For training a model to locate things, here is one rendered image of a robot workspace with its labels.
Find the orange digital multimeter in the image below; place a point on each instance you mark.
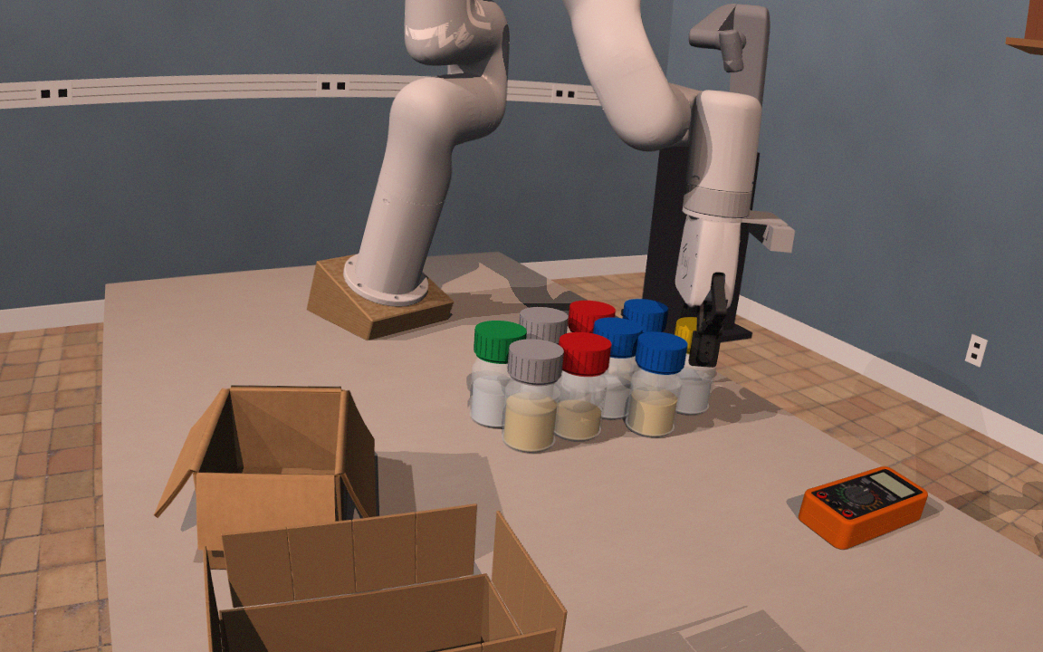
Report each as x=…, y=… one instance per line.
x=862, y=507

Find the bottle with yellow cap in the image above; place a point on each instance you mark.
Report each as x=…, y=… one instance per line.
x=697, y=381

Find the glass bottle with grey cap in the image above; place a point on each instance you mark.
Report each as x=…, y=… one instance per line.
x=532, y=398

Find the green-capped bottle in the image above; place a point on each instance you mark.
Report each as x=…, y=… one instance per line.
x=489, y=371

